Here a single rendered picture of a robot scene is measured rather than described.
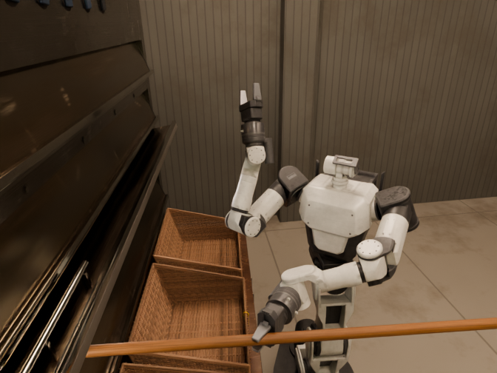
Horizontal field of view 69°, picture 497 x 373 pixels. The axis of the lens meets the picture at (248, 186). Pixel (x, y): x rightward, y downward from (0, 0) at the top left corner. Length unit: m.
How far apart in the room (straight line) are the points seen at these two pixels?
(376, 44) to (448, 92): 0.98
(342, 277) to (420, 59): 3.20
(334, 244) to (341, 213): 0.15
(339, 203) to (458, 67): 3.19
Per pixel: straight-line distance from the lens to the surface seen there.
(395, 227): 1.28
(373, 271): 1.18
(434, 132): 4.43
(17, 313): 0.85
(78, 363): 0.80
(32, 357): 0.76
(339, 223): 1.39
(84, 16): 1.39
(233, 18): 3.50
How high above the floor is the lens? 1.97
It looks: 24 degrees down
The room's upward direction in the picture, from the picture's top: 1 degrees counter-clockwise
